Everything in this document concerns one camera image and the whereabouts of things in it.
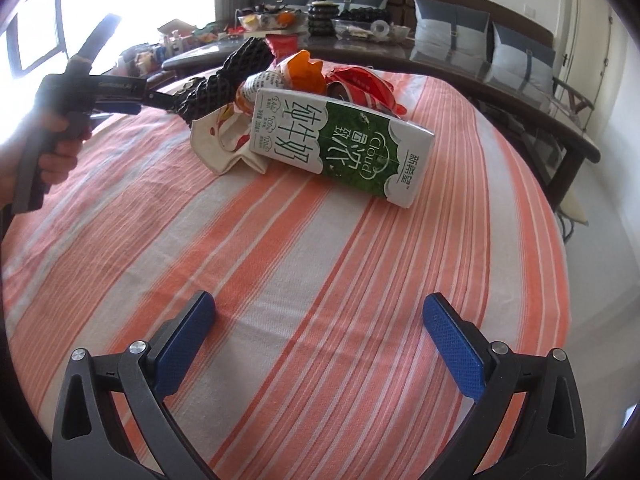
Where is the green white milk carton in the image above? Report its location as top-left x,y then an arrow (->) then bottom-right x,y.
250,89 -> 435,208

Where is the side table with bottles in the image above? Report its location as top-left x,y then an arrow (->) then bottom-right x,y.
108,18 -> 229,77

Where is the black ribbed vase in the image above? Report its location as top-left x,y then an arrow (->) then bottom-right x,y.
307,1 -> 338,37

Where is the person's left hand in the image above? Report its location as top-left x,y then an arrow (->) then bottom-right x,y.
0,110 -> 92,207

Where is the grey blue cushion far right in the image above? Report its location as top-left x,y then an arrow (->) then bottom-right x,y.
485,24 -> 555,98

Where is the white door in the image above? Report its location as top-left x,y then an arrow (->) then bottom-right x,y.
559,0 -> 612,104

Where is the orange striped tablecloth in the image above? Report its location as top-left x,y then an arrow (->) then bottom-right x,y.
1,74 -> 570,479

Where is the red long snack wrapper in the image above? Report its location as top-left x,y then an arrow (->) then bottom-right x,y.
265,34 -> 299,64

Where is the white orange wrapper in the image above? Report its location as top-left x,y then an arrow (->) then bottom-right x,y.
234,50 -> 328,115

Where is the black foam mesh sleeve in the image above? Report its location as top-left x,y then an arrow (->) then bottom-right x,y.
170,38 -> 274,125

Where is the fruit bowl with oranges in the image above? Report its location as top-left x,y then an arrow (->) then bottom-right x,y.
238,8 -> 305,32

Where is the cream rolling stool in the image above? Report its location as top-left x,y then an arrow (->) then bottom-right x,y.
556,188 -> 589,244

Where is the glass tray with tape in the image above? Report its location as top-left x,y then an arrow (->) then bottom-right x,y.
332,6 -> 410,44

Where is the shiny red foil snack bag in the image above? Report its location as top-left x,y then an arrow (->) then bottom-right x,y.
326,66 -> 407,117

